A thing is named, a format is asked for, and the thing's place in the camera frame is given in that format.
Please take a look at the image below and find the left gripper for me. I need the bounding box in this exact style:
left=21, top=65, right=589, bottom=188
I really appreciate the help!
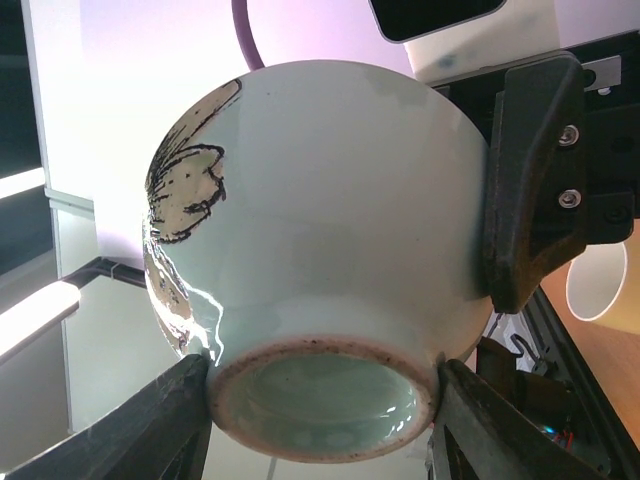
left=429, top=29, right=639, bottom=314

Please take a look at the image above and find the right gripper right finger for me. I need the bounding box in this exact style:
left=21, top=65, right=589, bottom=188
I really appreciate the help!
left=432, top=360, right=603, bottom=479

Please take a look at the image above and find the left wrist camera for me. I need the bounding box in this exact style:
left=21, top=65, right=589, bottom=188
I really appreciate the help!
left=370, top=0, right=561, bottom=84

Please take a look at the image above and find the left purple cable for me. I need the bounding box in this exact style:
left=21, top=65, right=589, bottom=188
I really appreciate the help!
left=231, top=0, right=266, bottom=71

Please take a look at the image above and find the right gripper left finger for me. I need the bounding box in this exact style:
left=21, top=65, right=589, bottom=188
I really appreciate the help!
left=1, top=354, right=210, bottom=479

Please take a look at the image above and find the yellow ceramic mug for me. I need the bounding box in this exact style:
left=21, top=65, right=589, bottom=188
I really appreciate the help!
left=565, top=239, right=639, bottom=335

